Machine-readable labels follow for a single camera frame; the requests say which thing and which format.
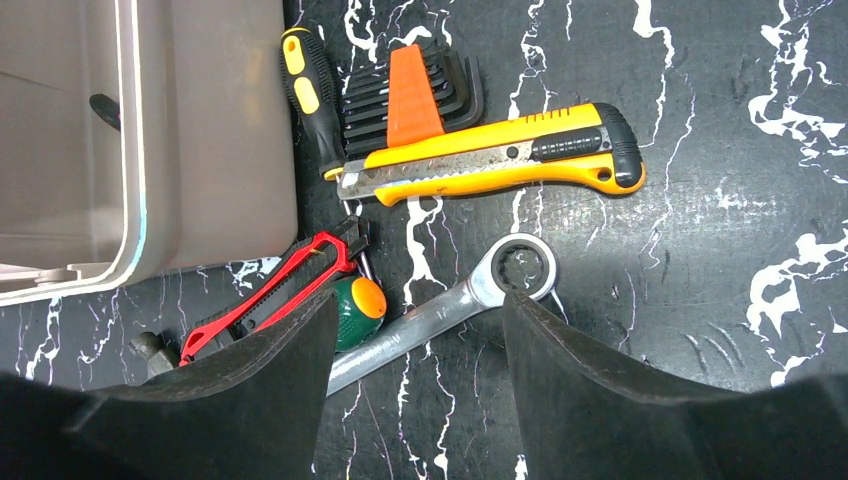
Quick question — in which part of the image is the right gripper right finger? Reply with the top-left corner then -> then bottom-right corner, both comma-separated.
503,292 -> 847,479

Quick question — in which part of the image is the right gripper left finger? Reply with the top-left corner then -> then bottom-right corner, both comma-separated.
1,291 -> 339,479

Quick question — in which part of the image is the beige plastic tool box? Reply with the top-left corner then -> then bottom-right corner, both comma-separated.
1,1 -> 298,306

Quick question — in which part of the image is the green stubby screwdriver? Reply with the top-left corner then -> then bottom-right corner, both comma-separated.
331,276 -> 387,353

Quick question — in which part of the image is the red utility knife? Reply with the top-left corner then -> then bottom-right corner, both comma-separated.
179,215 -> 370,366

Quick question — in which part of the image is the silver combination wrench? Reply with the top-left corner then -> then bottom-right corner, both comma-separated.
326,232 -> 558,397

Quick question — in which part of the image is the yellow utility knife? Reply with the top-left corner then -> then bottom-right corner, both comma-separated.
336,102 -> 646,207

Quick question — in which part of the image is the yellow black screwdriver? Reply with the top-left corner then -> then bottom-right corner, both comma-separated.
279,26 -> 372,280

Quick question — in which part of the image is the orange hex key set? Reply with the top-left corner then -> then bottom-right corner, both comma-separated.
342,42 -> 484,159

